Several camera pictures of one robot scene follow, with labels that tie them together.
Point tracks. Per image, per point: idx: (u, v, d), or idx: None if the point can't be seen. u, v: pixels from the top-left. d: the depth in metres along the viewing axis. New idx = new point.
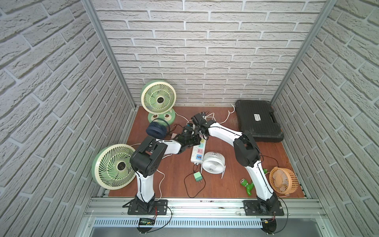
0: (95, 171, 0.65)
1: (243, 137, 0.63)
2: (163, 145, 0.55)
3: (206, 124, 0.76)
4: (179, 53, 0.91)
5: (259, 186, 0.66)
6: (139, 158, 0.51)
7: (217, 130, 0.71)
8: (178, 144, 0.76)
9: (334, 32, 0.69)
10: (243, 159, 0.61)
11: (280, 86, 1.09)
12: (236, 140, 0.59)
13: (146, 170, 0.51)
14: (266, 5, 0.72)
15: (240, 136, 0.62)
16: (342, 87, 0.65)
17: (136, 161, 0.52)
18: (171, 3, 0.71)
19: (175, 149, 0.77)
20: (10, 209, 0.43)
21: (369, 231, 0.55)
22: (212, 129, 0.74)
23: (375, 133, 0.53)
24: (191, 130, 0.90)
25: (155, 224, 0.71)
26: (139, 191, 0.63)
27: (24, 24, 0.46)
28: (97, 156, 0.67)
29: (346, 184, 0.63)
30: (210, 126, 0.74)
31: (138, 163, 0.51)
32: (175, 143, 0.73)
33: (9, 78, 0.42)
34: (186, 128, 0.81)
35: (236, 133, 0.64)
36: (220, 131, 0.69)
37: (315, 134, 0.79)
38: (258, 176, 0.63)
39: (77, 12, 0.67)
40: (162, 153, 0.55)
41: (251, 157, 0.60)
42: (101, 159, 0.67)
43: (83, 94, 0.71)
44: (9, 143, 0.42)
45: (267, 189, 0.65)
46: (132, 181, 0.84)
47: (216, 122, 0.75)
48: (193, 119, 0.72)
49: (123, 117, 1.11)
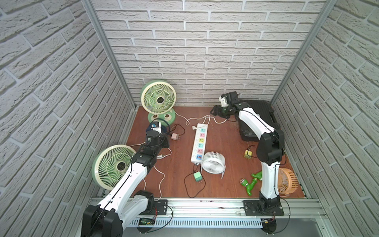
0: (97, 179, 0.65)
1: (273, 133, 0.58)
2: (114, 215, 0.39)
3: (239, 106, 0.71)
4: (179, 53, 0.91)
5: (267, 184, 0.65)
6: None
7: (247, 115, 0.67)
8: (137, 173, 0.52)
9: (334, 32, 0.69)
10: (264, 155, 0.58)
11: (280, 86, 1.09)
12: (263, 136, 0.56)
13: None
14: (266, 5, 0.72)
15: (270, 131, 0.57)
16: (342, 87, 0.65)
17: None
18: (171, 3, 0.71)
19: (141, 178, 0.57)
20: (10, 209, 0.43)
21: (369, 231, 0.55)
22: (243, 112, 0.69)
23: (375, 133, 0.53)
24: (156, 136, 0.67)
25: (155, 224, 0.71)
26: (141, 209, 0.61)
27: (24, 24, 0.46)
28: (93, 165, 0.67)
29: (347, 184, 0.63)
30: (244, 109, 0.69)
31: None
32: (133, 174, 0.51)
33: (9, 78, 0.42)
34: (150, 135, 0.61)
35: (268, 127, 0.59)
36: (250, 117, 0.65)
37: (315, 134, 0.79)
38: (270, 175, 0.61)
39: (77, 12, 0.67)
40: (115, 222, 0.38)
41: (275, 156, 0.57)
42: (98, 167, 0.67)
43: (83, 94, 0.71)
44: (9, 143, 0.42)
45: (273, 190, 0.64)
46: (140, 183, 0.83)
47: (250, 108, 0.69)
48: (227, 97, 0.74)
49: (123, 117, 1.11)
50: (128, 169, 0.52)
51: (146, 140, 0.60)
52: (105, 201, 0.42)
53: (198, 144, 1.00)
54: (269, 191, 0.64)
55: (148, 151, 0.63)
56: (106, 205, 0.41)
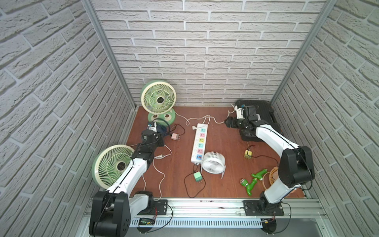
0: (97, 178, 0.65)
1: (298, 151, 0.50)
2: (123, 196, 0.41)
3: (256, 123, 0.66)
4: (179, 53, 0.91)
5: (278, 195, 0.60)
6: (105, 223, 0.40)
7: (266, 132, 0.61)
8: (139, 165, 0.56)
9: (334, 31, 0.69)
10: (287, 176, 0.49)
11: (280, 86, 1.09)
12: (285, 151, 0.48)
13: (118, 230, 0.40)
14: (266, 5, 0.72)
15: (293, 147, 0.50)
16: (342, 87, 0.65)
17: (102, 226, 0.40)
18: (171, 3, 0.71)
19: (141, 172, 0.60)
20: (10, 209, 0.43)
21: (369, 231, 0.55)
22: (261, 129, 0.64)
23: (374, 133, 0.53)
24: (150, 133, 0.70)
25: (155, 224, 0.71)
26: (145, 204, 0.63)
27: (24, 24, 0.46)
28: (93, 164, 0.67)
29: (347, 184, 0.63)
30: (261, 126, 0.64)
31: (105, 228, 0.40)
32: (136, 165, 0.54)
33: (10, 78, 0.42)
34: (146, 133, 0.65)
35: (290, 143, 0.52)
36: (270, 134, 0.59)
37: (315, 134, 0.79)
38: (284, 192, 0.56)
39: (77, 12, 0.67)
40: (126, 204, 0.41)
41: (300, 178, 0.47)
42: (98, 167, 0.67)
43: (83, 94, 0.71)
44: (9, 143, 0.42)
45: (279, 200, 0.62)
46: (140, 183, 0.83)
47: (269, 125, 0.64)
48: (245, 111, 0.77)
49: (123, 117, 1.11)
50: (131, 162, 0.56)
51: (143, 138, 0.64)
52: (114, 186, 0.44)
53: (198, 144, 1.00)
54: (273, 200, 0.63)
55: (145, 148, 0.66)
56: (114, 189, 0.43)
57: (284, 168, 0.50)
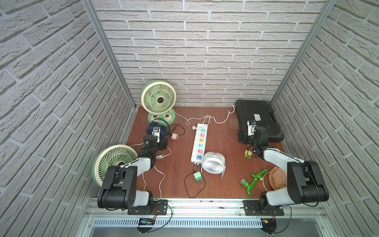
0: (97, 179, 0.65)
1: (306, 167, 0.50)
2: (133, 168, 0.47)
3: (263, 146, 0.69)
4: (179, 53, 0.91)
5: (279, 202, 0.59)
6: (111, 195, 0.43)
7: (272, 152, 0.63)
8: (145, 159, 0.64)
9: (334, 32, 0.69)
10: (295, 192, 0.46)
11: (280, 86, 1.09)
12: (290, 164, 0.48)
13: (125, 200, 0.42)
14: (266, 5, 0.72)
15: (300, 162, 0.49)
16: (342, 87, 0.65)
17: (110, 197, 0.42)
18: (171, 3, 0.71)
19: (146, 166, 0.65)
20: (10, 209, 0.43)
21: (369, 231, 0.55)
22: (267, 151, 0.65)
23: (375, 133, 0.53)
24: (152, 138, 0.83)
25: (155, 224, 0.71)
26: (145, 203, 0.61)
27: (24, 24, 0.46)
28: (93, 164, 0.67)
29: (347, 184, 0.63)
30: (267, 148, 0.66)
31: (113, 198, 0.42)
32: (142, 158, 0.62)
33: (9, 78, 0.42)
34: (147, 138, 0.72)
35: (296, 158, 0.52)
36: (277, 153, 0.60)
37: (315, 134, 0.79)
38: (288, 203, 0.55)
39: (77, 12, 0.67)
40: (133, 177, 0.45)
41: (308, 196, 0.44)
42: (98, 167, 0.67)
43: (83, 94, 0.71)
44: (9, 143, 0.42)
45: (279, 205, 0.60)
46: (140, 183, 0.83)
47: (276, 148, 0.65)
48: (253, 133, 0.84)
49: (123, 117, 1.11)
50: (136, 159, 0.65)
51: (144, 143, 0.70)
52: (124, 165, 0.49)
53: (198, 144, 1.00)
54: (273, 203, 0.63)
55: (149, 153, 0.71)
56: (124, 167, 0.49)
57: (291, 182, 0.48)
